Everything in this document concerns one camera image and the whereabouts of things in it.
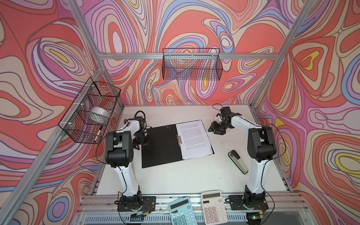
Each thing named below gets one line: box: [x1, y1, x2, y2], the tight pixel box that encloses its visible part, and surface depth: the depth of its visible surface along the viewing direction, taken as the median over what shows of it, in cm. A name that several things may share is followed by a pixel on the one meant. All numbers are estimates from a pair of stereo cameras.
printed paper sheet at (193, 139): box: [175, 119, 215, 160], surface depth 101 cm
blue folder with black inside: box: [140, 119, 215, 169], surface depth 98 cm
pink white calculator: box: [200, 190, 228, 225], surface depth 72 cm
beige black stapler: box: [227, 149, 249, 175], surface depth 88 cm
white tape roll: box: [90, 106, 111, 118], surface depth 75 cm
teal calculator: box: [168, 196, 198, 225], surface depth 70 cm
